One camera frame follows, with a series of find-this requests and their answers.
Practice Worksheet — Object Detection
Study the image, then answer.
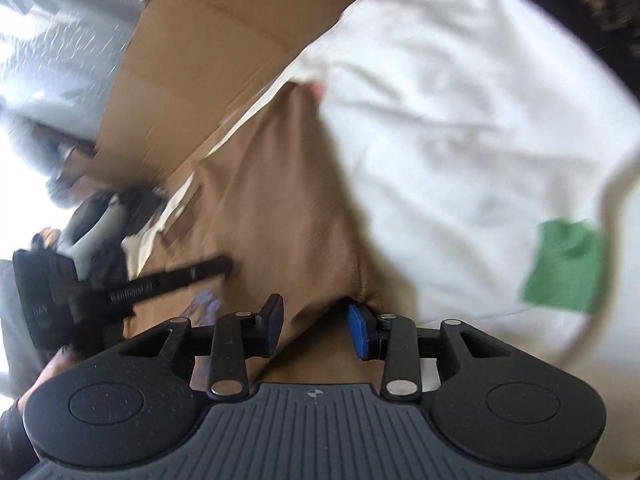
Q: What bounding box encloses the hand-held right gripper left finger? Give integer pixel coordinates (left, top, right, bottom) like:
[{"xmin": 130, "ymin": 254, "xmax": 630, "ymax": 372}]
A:
[{"xmin": 120, "ymin": 294, "xmax": 285, "ymax": 401}]

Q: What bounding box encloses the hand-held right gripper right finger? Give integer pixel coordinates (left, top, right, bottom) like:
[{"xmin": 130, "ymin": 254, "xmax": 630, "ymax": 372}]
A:
[{"xmin": 346, "ymin": 302, "xmax": 521, "ymax": 401}]

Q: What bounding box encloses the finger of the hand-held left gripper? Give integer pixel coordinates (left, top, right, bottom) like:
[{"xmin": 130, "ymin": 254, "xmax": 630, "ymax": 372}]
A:
[{"xmin": 107, "ymin": 255, "xmax": 235, "ymax": 307}]

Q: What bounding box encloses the brown printed t-shirt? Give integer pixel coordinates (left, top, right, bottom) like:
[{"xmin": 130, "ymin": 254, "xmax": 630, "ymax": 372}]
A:
[{"xmin": 120, "ymin": 80, "xmax": 426, "ymax": 391}]

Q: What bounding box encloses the person's left forearm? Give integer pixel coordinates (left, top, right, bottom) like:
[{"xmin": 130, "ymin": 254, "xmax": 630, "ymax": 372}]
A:
[{"xmin": 0, "ymin": 345, "xmax": 83, "ymax": 466}]

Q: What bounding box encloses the person's left hand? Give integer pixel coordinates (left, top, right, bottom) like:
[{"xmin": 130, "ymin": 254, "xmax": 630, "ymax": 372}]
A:
[{"xmin": 31, "ymin": 226, "xmax": 65, "ymax": 253}]

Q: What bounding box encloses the cardboard sheet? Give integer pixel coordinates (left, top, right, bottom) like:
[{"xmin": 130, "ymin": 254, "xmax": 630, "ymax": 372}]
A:
[{"xmin": 92, "ymin": 0, "xmax": 446, "ymax": 201}]

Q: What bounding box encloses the white printed blanket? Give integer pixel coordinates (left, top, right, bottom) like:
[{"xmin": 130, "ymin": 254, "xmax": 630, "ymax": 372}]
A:
[{"xmin": 210, "ymin": 0, "xmax": 640, "ymax": 391}]

